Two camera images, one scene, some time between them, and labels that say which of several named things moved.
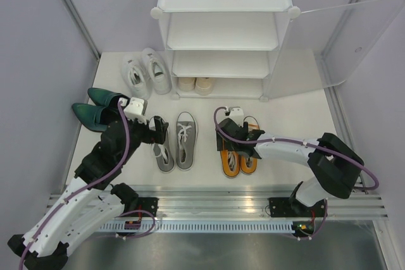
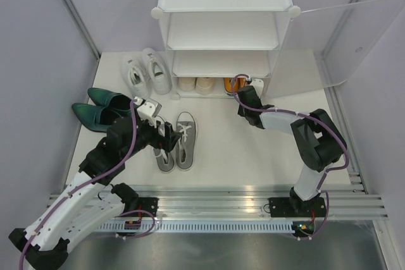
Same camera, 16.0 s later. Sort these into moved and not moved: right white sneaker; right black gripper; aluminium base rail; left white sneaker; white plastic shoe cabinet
Moved: right black gripper
Not moved: left white sneaker; aluminium base rail; right white sneaker; white plastic shoe cabinet
